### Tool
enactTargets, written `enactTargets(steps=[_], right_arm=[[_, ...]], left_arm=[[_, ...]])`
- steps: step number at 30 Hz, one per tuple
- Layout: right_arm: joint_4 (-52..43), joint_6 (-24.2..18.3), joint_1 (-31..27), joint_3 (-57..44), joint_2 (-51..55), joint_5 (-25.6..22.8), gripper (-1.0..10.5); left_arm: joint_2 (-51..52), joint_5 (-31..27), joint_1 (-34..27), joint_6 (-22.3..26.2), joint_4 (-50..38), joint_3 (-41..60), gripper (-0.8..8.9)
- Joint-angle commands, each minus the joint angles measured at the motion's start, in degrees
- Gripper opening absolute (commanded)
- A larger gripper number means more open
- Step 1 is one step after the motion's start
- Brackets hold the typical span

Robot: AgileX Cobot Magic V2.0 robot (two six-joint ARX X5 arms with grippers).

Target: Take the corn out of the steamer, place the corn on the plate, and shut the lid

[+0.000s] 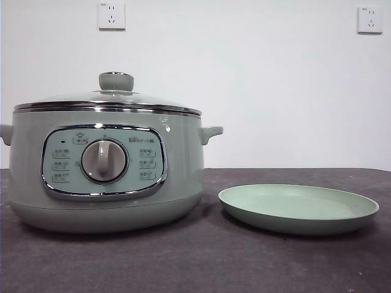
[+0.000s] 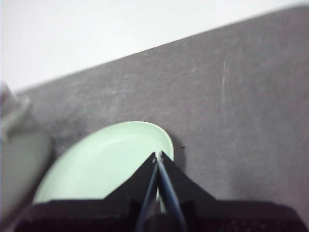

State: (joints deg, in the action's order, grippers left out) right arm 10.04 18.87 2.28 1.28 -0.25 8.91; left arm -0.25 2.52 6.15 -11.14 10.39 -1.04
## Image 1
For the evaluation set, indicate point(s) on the glass lid with green knob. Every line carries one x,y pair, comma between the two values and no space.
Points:
116,81

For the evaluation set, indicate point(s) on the pale green electric steamer pot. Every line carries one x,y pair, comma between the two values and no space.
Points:
183,152

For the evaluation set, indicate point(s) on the pale green round plate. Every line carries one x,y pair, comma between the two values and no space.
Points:
290,201

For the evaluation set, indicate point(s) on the white wall socket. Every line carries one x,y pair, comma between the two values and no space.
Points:
111,16
370,20

